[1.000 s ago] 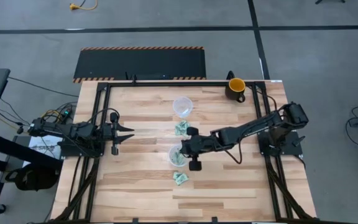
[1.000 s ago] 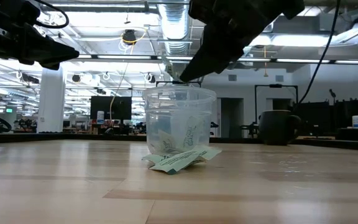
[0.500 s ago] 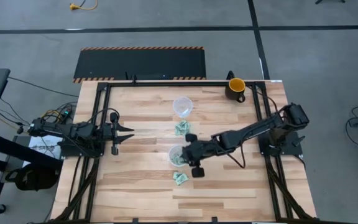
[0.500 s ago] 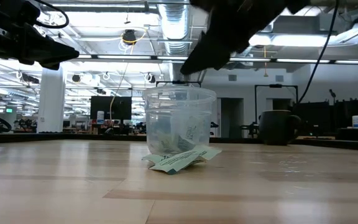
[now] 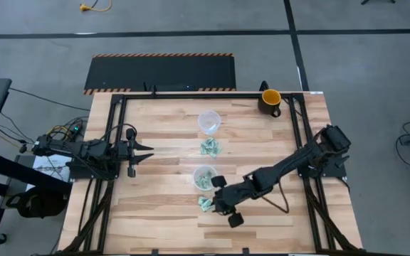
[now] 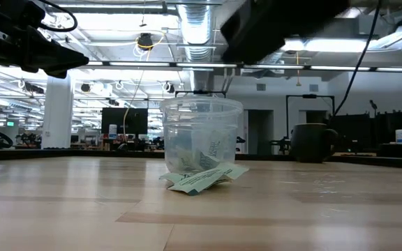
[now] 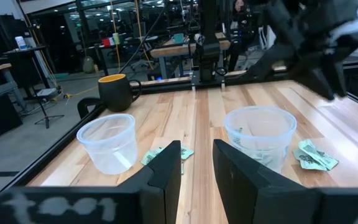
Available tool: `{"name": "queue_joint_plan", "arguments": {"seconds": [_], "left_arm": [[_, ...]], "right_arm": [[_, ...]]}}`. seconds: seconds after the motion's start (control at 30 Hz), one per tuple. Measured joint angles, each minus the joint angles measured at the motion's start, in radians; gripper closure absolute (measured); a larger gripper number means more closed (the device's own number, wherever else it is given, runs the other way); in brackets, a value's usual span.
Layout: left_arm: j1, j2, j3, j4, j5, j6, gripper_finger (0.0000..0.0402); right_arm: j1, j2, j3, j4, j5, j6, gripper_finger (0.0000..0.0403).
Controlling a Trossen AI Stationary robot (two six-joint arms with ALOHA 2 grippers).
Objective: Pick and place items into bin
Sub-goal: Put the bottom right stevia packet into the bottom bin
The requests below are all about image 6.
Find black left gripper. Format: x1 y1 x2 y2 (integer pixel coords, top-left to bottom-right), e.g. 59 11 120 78
0 26 90 79

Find green paper packets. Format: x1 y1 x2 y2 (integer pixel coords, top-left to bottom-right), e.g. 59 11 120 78
158 130 250 196

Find white pillar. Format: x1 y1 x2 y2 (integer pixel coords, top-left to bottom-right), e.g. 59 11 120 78
41 69 75 150

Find long ceiling light strip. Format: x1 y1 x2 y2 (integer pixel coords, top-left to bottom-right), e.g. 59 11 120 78
85 61 402 73

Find black monitor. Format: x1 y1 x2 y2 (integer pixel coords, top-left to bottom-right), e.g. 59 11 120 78
101 107 149 135

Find clear plastic cup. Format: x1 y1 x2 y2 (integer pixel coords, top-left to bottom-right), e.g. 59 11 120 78
158 96 244 175

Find brown mug yellow inside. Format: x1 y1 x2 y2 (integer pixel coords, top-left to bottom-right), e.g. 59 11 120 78
290 123 339 164

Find bright ceiling light panel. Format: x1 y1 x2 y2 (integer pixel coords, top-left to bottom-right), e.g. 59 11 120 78
281 36 369 53

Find black cabinet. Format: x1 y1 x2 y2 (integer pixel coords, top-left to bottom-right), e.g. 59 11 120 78
328 110 402 146

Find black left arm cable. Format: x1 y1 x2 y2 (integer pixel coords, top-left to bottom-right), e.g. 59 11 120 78
38 0 79 33

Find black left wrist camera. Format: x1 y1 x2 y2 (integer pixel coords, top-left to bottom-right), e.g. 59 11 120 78
0 0 47 32

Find black ceiling camera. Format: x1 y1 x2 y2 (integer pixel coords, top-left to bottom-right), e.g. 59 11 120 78
137 33 155 50

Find silver ribbed duct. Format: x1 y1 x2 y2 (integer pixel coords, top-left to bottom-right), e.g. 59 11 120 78
178 3 216 93

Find yellow hanging cord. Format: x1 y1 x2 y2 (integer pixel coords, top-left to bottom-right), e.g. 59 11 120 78
295 52 302 87

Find tall black stand frame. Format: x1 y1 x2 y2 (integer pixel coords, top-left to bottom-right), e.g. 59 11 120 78
285 93 336 140

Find long black cable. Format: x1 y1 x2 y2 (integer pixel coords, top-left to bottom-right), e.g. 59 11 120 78
332 0 383 118

